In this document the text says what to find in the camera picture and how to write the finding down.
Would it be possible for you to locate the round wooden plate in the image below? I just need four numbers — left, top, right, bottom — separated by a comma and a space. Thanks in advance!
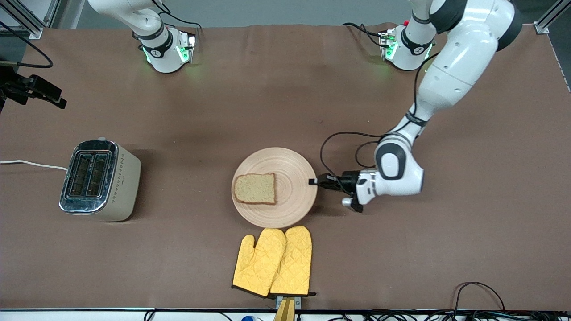
231, 147, 319, 228

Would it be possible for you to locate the slice of toast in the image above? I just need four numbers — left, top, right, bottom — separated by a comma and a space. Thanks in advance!
234, 173, 277, 206

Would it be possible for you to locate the yellow quilted oven mitt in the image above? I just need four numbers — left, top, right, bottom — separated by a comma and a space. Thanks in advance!
232, 227, 287, 298
269, 225, 317, 297

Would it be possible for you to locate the cream and chrome toaster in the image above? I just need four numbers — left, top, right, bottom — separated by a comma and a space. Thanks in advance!
59, 137, 142, 222

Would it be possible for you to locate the brown table cover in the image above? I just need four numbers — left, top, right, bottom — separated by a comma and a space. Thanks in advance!
0, 23, 571, 311

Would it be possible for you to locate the yellow wooden stick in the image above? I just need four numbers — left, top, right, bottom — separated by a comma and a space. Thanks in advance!
273, 298, 295, 321

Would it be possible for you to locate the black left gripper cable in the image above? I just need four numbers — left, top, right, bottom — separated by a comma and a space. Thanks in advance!
320, 45, 442, 180

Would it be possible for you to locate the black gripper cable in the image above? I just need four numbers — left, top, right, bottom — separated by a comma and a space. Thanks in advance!
320, 45, 442, 180
0, 20, 54, 69

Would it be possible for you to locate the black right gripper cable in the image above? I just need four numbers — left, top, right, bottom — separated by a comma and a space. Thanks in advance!
0, 20, 54, 69

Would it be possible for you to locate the aluminium frame post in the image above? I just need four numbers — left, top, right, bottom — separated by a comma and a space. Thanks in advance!
534, 0, 571, 35
0, 0, 62, 40

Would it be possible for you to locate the white toaster power cord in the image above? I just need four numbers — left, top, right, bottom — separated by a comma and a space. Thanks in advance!
0, 160, 68, 172

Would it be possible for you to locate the small metal bracket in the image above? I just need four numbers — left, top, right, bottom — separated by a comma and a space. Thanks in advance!
276, 296, 301, 311

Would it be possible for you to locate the bundle of black cables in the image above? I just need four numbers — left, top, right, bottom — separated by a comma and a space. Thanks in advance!
312, 310, 571, 321

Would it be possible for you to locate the black right arm base cable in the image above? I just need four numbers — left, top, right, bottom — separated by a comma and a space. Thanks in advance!
149, 0, 202, 34

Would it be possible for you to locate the black arm base cable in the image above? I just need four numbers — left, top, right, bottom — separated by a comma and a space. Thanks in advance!
149, 0, 202, 34
342, 22, 385, 48

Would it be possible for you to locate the black looped cable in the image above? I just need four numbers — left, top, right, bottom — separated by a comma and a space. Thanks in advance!
454, 281, 506, 313

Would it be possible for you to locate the black left arm base cable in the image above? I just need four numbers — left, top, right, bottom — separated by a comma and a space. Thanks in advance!
342, 22, 385, 48

